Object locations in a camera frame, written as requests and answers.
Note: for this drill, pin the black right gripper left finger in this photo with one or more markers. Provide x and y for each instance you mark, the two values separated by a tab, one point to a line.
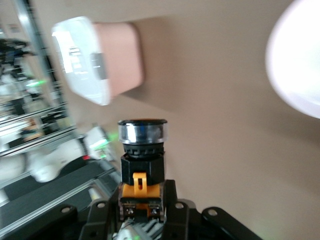
100	220

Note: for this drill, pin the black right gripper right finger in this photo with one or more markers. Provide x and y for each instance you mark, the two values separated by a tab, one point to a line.
180	222

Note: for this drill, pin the orange push-button switch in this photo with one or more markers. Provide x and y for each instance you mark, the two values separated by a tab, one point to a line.
142	170

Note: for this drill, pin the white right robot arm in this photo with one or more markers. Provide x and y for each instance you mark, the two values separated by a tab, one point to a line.
57	162

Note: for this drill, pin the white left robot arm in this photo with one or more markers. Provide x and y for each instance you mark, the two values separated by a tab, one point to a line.
10	80

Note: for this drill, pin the white lidded lunch box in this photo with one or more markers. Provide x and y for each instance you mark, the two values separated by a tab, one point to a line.
117	57

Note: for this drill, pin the pink round plate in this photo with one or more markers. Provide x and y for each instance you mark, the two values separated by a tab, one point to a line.
295	62

